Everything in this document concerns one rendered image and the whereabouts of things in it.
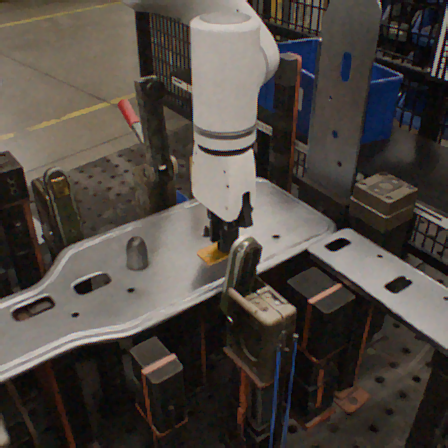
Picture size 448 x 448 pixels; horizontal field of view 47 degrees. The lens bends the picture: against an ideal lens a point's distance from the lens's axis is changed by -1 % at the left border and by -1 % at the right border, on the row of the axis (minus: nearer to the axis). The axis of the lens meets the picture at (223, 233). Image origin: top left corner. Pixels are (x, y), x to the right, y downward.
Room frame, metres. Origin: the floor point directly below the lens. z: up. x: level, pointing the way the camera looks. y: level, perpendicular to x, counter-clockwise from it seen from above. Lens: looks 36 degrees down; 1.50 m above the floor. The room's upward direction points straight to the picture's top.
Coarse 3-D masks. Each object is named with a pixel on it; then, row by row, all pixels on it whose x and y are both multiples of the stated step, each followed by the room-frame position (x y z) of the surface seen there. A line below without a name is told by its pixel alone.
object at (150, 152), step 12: (144, 84) 0.82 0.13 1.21; (156, 84) 0.79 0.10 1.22; (144, 96) 0.81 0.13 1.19; (156, 96) 0.79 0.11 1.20; (144, 108) 0.80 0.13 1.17; (156, 108) 0.82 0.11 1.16; (144, 120) 0.80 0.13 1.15; (156, 120) 0.82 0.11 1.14; (144, 132) 0.81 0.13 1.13; (156, 132) 0.82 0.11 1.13; (144, 144) 0.81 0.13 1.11; (156, 144) 0.81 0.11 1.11; (168, 144) 0.81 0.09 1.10; (168, 156) 0.81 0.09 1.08; (156, 168) 0.79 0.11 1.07; (168, 168) 0.80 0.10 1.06; (156, 180) 0.79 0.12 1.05
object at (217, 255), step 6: (210, 246) 0.66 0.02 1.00; (216, 246) 0.66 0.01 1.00; (198, 252) 0.64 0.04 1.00; (204, 252) 0.64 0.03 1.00; (210, 252) 0.64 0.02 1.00; (216, 252) 0.64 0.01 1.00; (222, 252) 0.64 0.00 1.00; (228, 252) 0.64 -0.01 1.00; (204, 258) 0.63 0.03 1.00; (210, 258) 0.63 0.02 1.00; (216, 258) 0.63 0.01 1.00; (222, 258) 0.63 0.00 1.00; (210, 264) 0.62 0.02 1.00
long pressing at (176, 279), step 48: (96, 240) 0.67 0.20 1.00; (144, 240) 0.68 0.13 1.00; (192, 240) 0.68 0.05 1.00; (288, 240) 0.68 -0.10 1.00; (48, 288) 0.56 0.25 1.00; (144, 288) 0.56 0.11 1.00; (192, 288) 0.56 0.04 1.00; (0, 336) 0.47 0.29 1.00; (48, 336) 0.47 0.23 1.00; (96, 336) 0.47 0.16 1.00; (0, 384) 0.40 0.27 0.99
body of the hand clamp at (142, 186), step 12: (132, 168) 0.83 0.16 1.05; (144, 180) 0.80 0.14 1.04; (168, 180) 0.81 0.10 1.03; (144, 192) 0.80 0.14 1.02; (156, 192) 0.79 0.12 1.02; (168, 192) 0.80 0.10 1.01; (144, 204) 0.81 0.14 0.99; (156, 204) 0.79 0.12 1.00; (168, 204) 0.80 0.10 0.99; (144, 216) 0.81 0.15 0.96
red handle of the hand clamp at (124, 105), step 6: (120, 102) 0.89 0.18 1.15; (126, 102) 0.90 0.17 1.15; (120, 108) 0.89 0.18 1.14; (126, 108) 0.88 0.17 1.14; (132, 108) 0.89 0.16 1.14; (126, 114) 0.88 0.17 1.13; (132, 114) 0.88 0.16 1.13; (126, 120) 0.87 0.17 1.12; (132, 120) 0.87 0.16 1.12; (138, 120) 0.87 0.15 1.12; (132, 126) 0.86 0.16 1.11; (138, 126) 0.86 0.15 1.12; (138, 132) 0.85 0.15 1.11; (138, 138) 0.85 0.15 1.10; (144, 150) 0.83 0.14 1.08; (156, 156) 0.82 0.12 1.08; (156, 162) 0.81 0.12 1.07; (162, 162) 0.81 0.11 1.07; (162, 168) 0.80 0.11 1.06
